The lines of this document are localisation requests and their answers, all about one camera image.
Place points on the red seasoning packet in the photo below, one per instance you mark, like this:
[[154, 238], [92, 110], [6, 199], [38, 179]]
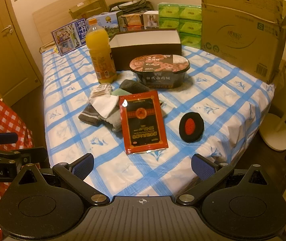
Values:
[[143, 120]]

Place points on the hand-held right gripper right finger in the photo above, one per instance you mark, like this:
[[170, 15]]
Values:
[[201, 167]]

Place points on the stack of green tissue packs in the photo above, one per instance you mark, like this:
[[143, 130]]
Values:
[[180, 25]]

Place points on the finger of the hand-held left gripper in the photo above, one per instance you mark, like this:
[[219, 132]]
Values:
[[3, 138], [32, 153]]

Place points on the wooden headboard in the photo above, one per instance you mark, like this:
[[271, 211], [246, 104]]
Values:
[[57, 12]]

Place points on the dark brown open box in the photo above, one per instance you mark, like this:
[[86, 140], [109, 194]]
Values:
[[145, 52]]

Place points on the brown blue knit sock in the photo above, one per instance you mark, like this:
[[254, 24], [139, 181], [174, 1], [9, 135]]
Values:
[[90, 116]]

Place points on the orange juice bottle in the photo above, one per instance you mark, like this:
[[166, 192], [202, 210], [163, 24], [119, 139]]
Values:
[[100, 42]]

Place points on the cow print milk box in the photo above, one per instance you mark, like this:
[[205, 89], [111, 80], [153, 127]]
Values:
[[107, 22]]

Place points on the white sock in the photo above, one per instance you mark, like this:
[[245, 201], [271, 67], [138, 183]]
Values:
[[104, 105]]

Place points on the clear plastic packet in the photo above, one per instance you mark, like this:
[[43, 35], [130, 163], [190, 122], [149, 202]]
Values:
[[100, 89]]

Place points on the blue cartoon print milk box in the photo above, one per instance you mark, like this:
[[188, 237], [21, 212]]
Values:
[[67, 36]]

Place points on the beige door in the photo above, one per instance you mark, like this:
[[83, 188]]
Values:
[[12, 55]]

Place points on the round black red knit pad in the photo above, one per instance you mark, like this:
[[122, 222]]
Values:
[[190, 126]]

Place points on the small yellow object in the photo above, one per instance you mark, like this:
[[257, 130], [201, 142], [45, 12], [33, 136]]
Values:
[[56, 49]]

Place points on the large open cardboard box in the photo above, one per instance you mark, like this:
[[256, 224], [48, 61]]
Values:
[[243, 35]]

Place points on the red checkered cloth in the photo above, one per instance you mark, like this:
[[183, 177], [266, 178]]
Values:
[[2, 115]]

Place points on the white photo print box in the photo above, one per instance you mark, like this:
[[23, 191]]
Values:
[[151, 20]]

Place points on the dark grey sock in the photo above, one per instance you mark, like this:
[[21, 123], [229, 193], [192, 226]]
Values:
[[132, 85]]

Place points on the small brown cardboard box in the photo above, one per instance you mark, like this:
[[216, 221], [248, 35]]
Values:
[[87, 6]]

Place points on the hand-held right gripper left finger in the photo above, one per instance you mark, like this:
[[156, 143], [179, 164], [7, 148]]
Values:
[[85, 164]]

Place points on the white fan stand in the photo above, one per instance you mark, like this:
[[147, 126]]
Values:
[[275, 133]]

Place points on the brown snack box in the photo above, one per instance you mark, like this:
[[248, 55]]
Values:
[[131, 21]]

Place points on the black instant noodle bowl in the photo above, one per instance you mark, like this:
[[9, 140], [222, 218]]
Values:
[[158, 77]]

